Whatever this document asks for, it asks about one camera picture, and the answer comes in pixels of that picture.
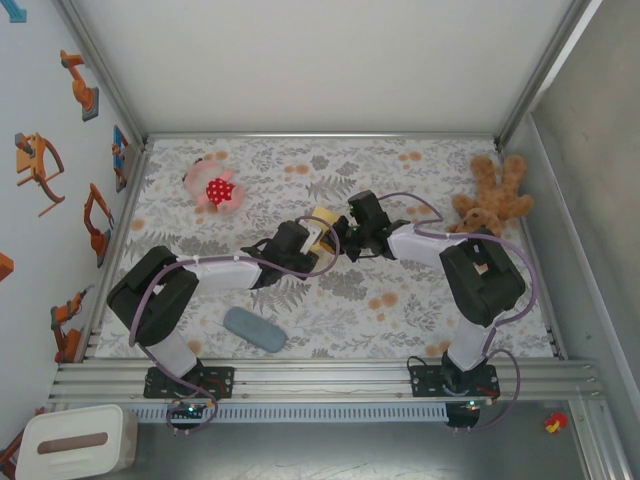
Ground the yellow cloth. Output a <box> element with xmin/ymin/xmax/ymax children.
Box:
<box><xmin>310</xmin><ymin>207</ymin><xmax>342</xmax><ymax>257</ymax></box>

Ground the floral patterned tablecloth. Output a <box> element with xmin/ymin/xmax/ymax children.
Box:
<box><xmin>94</xmin><ymin>135</ymin><xmax>556</xmax><ymax>360</ymax></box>

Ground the blue-grey glasses case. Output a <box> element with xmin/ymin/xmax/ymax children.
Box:
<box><xmin>222</xmin><ymin>306</ymin><xmax>289</xmax><ymax>355</ymax></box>

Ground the pink plush toy red dress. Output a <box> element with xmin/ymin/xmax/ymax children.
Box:
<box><xmin>182</xmin><ymin>158</ymin><xmax>246</xmax><ymax>216</ymax></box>

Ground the brown teddy bear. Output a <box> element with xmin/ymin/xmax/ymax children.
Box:
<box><xmin>447</xmin><ymin>153</ymin><xmax>535</xmax><ymax>239</ymax></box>

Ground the small red yellow toy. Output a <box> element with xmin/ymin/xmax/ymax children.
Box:
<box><xmin>543</xmin><ymin>412</ymin><xmax>569</xmax><ymax>436</ymax></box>

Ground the white tissue box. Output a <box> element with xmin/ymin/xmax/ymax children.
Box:
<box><xmin>13</xmin><ymin>403</ymin><xmax>139</xmax><ymax>480</ymax></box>

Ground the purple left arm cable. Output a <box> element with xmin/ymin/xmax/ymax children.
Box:
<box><xmin>128</xmin><ymin>215</ymin><xmax>342</xmax><ymax>437</ymax></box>

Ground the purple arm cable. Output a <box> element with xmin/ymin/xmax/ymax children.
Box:
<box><xmin>377</xmin><ymin>192</ymin><xmax>540</xmax><ymax>435</ymax></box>
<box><xmin>128</xmin><ymin>215</ymin><xmax>342</xmax><ymax>437</ymax></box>

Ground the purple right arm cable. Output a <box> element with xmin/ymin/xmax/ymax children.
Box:
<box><xmin>377</xmin><ymin>192</ymin><xmax>540</xmax><ymax>435</ymax></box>

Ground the aluminium back rail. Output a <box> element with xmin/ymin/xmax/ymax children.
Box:
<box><xmin>144</xmin><ymin>131</ymin><xmax>501</xmax><ymax>142</ymax></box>

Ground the aluminium front rail beam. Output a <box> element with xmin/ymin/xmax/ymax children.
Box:
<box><xmin>47</xmin><ymin>357</ymin><xmax>606</xmax><ymax>402</ymax></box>

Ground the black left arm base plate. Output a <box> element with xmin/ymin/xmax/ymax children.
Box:
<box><xmin>143</xmin><ymin>366</ymin><xmax>235</xmax><ymax>400</ymax></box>

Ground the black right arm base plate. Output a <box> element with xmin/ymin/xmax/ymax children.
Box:
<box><xmin>409</xmin><ymin>364</ymin><xmax>500</xmax><ymax>399</ymax></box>

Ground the white slotted cable duct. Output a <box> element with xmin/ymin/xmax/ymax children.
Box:
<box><xmin>122</xmin><ymin>403</ymin><xmax>449</xmax><ymax>424</ymax></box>

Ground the aluminium side rail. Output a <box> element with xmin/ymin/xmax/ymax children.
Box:
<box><xmin>74</xmin><ymin>142</ymin><xmax>154</xmax><ymax>362</ymax></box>
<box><xmin>517</xmin><ymin>214</ymin><xmax>569</xmax><ymax>361</ymax></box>

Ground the aluminium frame post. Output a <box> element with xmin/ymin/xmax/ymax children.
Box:
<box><xmin>52</xmin><ymin>0</ymin><xmax>151</xmax><ymax>151</ymax></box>
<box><xmin>492</xmin><ymin>0</ymin><xmax>604</xmax><ymax>149</ymax></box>

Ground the blue wall sticker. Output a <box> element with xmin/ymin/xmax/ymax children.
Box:
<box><xmin>0</xmin><ymin>0</ymin><xmax>29</xmax><ymax>24</ymax></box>

